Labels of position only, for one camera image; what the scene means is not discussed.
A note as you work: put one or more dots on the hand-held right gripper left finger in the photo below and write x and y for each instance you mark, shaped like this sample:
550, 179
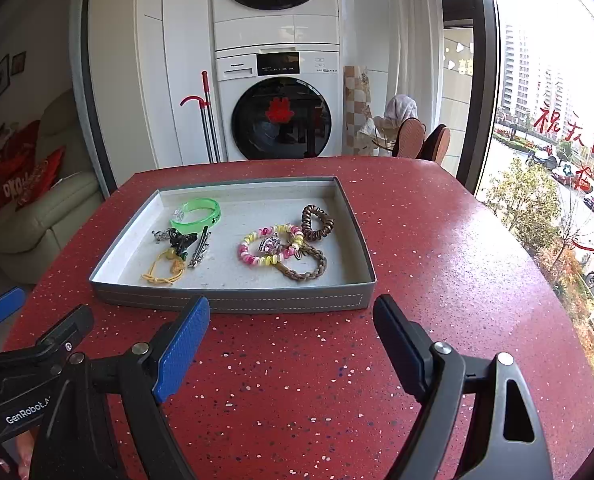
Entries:
184, 346

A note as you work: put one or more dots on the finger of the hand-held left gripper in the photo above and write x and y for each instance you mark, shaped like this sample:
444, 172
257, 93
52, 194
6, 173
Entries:
4, 306
67, 326

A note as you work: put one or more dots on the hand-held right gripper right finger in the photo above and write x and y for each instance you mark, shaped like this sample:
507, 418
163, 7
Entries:
402, 351

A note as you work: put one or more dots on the grey jewelry tray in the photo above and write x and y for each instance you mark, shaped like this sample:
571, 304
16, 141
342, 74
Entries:
227, 262

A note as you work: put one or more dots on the silver rhinestone hair clip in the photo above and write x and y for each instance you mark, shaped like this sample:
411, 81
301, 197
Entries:
199, 251

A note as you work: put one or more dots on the black hair clip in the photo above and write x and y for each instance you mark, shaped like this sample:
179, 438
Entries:
183, 240

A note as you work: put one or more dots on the small silver charm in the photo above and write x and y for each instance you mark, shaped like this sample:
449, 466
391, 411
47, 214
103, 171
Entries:
160, 235

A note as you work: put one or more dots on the silver pendant ornament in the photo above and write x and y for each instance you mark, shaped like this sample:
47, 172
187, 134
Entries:
270, 245

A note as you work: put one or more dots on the person's left hand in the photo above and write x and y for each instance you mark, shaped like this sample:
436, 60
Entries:
24, 452

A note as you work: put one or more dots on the cream sofa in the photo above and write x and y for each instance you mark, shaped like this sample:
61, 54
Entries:
42, 210

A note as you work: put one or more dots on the red cushion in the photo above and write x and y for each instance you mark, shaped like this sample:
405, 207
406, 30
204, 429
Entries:
32, 175

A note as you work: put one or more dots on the brown slipper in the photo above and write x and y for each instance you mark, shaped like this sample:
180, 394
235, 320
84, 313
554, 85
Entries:
409, 137
438, 144

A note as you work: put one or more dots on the white floral bag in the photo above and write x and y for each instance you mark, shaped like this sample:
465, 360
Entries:
374, 137

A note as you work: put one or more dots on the white towel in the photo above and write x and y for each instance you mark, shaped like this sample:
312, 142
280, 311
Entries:
401, 107

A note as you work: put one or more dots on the white washing machine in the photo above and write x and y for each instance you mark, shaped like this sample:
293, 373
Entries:
277, 120

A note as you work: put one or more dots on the white cabinet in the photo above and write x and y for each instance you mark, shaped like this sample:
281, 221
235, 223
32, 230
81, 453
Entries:
142, 85

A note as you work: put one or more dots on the checkered rolled mat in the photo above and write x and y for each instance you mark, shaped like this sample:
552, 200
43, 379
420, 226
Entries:
356, 95

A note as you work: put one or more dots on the red window decal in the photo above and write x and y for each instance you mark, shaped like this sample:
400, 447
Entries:
572, 127

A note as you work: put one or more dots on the white curtain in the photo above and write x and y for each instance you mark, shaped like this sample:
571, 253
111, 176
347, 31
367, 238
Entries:
417, 35

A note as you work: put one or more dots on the small black picture frame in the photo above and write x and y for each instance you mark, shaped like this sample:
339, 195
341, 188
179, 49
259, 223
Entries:
18, 63

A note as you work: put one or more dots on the dark window frame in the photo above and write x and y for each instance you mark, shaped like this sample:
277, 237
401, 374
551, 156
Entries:
484, 85

